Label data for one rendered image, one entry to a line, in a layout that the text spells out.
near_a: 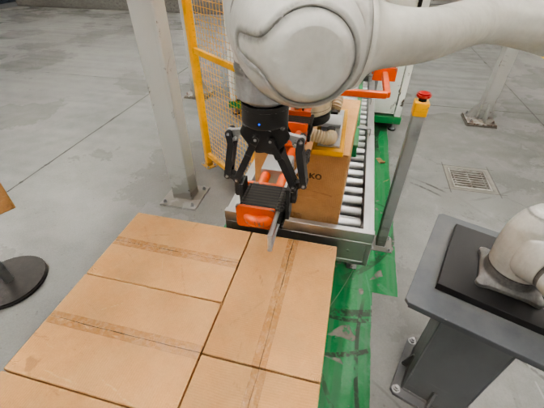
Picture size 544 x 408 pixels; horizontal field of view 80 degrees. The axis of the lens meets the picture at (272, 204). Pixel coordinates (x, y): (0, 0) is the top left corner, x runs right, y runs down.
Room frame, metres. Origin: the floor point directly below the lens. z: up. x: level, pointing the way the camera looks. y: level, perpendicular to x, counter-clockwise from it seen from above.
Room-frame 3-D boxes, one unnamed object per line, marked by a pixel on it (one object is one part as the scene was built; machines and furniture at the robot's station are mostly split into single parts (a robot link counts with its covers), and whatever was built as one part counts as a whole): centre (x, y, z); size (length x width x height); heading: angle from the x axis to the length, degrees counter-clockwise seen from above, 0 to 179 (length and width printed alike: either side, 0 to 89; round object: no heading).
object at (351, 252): (1.12, -0.11, 0.47); 0.70 x 0.03 x 0.15; 76
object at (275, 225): (0.53, -0.04, 1.21); 0.31 x 0.03 x 0.05; 167
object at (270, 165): (0.62, -0.01, 1.20); 0.07 x 0.07 x 0.04; 77
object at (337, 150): (1.06, -0.21, 1.11); 0.34 x 0.10 x 0.05; 167
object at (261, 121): (0.50, 0.01, 1.37); 0.08 x 0.07 x 0.09; 77
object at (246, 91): (0.50, 0.01, 1.45); 0.09 x 0.09 x 0.06
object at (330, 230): (1.12, -0.11, 0.58); 0.70 x 0.03 x 0.06; 76
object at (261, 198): (0.49, 0.02, 1.21); 0.08 x 0.07 x 0.05; 167
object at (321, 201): (1.47, -0.20, 0.75); 0.60 x 0.40 x 0.40; 164
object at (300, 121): (0.83, -0.06, 1.21); 0.10 x 0.08 x 0.06; 77
